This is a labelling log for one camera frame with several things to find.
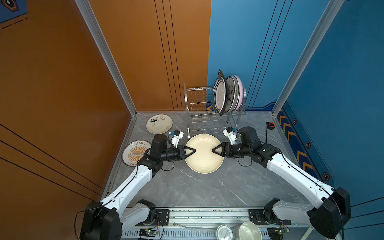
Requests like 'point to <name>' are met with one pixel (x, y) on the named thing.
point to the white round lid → (224, 232)
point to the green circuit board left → (147, 232)
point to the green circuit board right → (281, 231)
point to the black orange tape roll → (270, 125)
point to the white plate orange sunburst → (133, 151)
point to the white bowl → (247, 230)
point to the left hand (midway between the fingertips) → (195, 150)
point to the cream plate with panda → (159, 124)
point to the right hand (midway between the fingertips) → (214, 151)
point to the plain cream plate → (204, 160)
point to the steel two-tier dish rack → (202, 116)
